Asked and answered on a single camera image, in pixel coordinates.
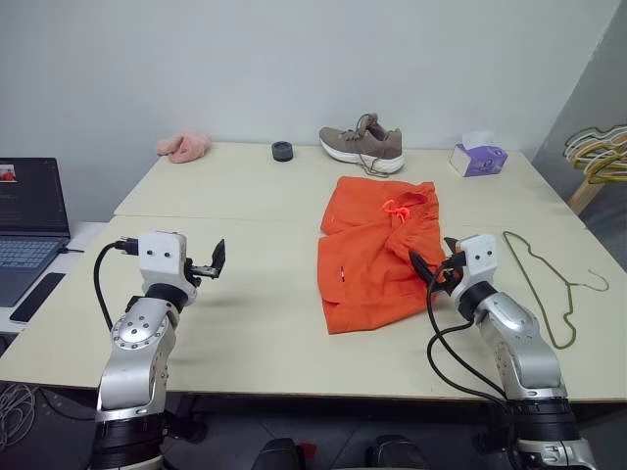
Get pink fluffy cloth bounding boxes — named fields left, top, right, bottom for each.
left=156, top=129, right=213, bottom=165

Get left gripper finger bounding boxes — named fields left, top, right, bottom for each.
left=210, top=238, right=228, bottom=280

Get dark grey laptop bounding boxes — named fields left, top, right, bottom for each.
left=0, top=157, right=72, bottom=309

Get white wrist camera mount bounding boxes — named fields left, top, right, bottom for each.
left=450, top=234, right=499, bottom=301
left=137, top=231, right=189, bottom=291

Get olive wire hanger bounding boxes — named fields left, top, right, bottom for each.
left=503, top=230, right=610, bottom=351

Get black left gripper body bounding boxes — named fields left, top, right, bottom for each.
left=184, top=258, right=219, bottom=291

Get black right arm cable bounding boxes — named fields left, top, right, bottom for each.
left=426, top=263, right=521, bottom=470

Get white tangled cables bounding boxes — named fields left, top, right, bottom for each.
left=0, top=383, right=39, bottom=443

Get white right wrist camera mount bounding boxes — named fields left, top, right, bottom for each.
left=450, top=234, right=499, bottom=301

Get black smartphone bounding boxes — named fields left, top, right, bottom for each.
left=9, top=271, right=67, bottom=325

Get taupe sneaker with white sole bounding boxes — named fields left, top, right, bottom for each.
left=318, top=112, right=407, bottom=177

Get orange shorts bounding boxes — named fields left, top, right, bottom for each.
left=316, top=175, right=448, bottom=336

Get bunch of wire hangers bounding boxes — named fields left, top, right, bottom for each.
left=563, top=123, right=627, bottom=186

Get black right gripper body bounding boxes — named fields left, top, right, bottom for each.
left=430, top=251, right=467, bottom=297

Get purple tissue box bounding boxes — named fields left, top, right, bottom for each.
left=449, top=130, right=510, bottom=178

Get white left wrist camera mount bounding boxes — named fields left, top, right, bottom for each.
left=137, top=231, right=189, bottom=291

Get black round container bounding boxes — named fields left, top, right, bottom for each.
left=270, top=140, right=296, bottom=164

